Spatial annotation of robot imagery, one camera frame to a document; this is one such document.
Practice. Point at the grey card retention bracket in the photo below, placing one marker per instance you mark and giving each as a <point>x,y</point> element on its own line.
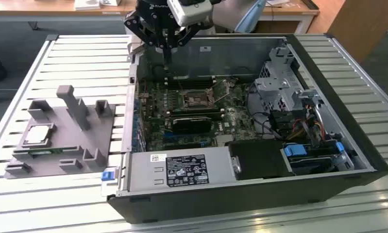
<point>139,49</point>

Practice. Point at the silver chipset heatsink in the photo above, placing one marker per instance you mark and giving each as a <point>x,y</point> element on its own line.
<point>224,140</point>

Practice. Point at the white paper box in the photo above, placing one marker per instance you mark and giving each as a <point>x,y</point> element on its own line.
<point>87,6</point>

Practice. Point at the white blue box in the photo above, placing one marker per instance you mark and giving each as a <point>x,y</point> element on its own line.
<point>111,2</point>

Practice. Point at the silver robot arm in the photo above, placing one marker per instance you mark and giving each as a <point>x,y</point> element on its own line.
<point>223,14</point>

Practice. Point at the wooden cabinet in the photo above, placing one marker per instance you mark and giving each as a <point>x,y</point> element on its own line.
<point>359,24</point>

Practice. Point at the white case sticker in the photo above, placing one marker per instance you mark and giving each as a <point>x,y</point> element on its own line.
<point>204,49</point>

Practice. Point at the CPU socket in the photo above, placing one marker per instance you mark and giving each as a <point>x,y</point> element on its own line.
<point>194,99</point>

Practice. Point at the blue plastic tab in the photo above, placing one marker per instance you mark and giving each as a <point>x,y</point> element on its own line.
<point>339,148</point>

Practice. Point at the blue disk carrier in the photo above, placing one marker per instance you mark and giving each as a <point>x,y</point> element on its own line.
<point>294,150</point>

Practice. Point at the blue case latch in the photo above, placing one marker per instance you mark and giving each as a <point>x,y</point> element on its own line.
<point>108,176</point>

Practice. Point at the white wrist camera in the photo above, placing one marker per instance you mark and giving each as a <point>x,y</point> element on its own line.
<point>190,12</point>

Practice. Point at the black PC case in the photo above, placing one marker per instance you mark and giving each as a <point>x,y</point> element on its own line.
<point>212,206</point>

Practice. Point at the green RAM stick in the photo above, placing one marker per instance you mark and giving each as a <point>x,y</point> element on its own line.
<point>44,152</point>

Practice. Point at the grey parts rack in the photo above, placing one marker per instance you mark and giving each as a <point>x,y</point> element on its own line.
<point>67,140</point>

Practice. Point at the green motherboard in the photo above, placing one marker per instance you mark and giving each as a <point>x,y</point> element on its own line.
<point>235,126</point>

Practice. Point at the metal drive cage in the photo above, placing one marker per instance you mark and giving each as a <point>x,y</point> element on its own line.
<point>278,85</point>

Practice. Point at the silver CPU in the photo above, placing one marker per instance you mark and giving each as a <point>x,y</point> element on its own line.
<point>37,134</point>

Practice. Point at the wooden desk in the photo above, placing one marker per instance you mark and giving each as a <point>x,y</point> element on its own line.
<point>35,12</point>
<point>287,12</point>

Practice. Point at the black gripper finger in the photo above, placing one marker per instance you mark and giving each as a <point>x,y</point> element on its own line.
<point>139,26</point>
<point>188,36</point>

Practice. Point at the black graphics card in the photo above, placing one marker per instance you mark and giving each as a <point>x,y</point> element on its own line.
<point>190,126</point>

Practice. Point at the grey power supply unit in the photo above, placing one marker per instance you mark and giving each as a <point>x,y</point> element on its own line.
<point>142,170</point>

